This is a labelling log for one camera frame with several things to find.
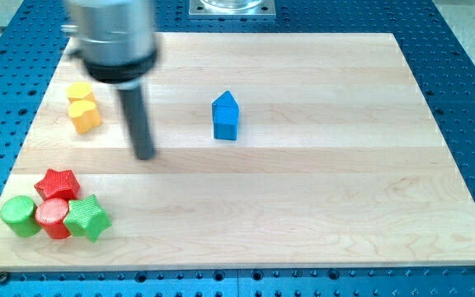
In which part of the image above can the yellow heart block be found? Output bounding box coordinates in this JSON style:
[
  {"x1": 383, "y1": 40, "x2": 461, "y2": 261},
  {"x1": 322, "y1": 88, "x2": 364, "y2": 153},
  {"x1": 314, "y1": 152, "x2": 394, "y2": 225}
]
[{"x1": 68, "y1": 100, "x2": 101, "y2": 134}]

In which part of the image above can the green star block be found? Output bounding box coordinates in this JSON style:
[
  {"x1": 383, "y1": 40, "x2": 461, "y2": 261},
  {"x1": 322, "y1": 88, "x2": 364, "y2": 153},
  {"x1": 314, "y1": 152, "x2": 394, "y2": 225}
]
[{"x1": 63, "y1": 195, "x2": 112, "y2": 242}]

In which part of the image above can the green cylinder block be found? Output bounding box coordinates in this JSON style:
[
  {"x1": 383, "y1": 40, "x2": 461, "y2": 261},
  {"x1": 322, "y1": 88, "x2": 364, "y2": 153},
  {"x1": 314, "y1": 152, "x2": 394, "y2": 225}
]
[{"x1": 0, "y1": 196, "x2": 41, "y2": 238}]

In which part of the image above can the blue cube block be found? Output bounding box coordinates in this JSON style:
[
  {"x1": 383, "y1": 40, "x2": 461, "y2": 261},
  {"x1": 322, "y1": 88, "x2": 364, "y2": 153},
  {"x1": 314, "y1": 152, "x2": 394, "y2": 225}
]
[{"x1": 213, "y1": 106, "x2": 239, "y2": 141}]

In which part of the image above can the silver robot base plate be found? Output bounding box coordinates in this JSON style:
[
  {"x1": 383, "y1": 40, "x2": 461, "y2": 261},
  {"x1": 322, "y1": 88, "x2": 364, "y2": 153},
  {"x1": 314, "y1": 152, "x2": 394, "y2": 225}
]
[{"x1": 188, "y1": 0, "x2": 276, "y2": 19}]

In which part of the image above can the yellow hexagon block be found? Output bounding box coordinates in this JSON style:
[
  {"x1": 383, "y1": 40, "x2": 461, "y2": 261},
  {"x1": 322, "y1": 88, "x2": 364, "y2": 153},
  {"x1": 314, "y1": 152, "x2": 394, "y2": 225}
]
[{"x1": 65, "y1": 82, "x2": 96, "y2": 103}]

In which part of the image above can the light wooden board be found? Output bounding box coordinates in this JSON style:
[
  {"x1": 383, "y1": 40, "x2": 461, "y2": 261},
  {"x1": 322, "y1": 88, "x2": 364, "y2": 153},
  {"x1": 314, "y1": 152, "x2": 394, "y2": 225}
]
[{"x1": 0, "y1": 33, "x2": 475, "y2": 271}]

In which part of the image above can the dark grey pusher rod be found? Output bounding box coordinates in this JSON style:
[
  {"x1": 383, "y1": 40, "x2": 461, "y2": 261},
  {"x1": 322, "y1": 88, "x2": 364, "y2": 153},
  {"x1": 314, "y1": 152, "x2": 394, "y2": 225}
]
[{"x1": 118, "y1": 84, "x2": 155, "y2": 160}]

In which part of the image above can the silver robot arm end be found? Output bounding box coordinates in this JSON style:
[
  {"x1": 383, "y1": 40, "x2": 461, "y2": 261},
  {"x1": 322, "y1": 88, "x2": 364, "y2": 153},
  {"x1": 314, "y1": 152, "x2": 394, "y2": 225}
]
[{"x1": 63, "y1": 0, "x2": 158, "y2": 84}]

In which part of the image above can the blue perforated table plate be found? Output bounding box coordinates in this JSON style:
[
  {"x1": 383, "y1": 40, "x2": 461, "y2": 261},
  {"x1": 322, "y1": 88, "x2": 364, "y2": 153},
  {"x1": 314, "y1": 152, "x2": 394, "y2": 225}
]
[{"x1": 0, "y1": 0, "x2": 475, "y2": 296}]

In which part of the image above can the red star block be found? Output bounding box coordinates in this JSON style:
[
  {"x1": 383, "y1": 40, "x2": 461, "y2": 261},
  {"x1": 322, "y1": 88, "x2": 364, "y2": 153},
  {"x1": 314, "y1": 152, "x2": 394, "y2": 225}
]
[{"x1": 34, "y1": 168, "x2": 80, "y2": 200}]

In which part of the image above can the red cylinder block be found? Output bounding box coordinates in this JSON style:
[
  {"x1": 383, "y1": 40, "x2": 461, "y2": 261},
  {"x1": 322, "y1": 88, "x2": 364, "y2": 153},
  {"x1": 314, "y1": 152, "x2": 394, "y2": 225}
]
[{"x1": 35, "y1": 198, "x2": 71, "y2": 239}]

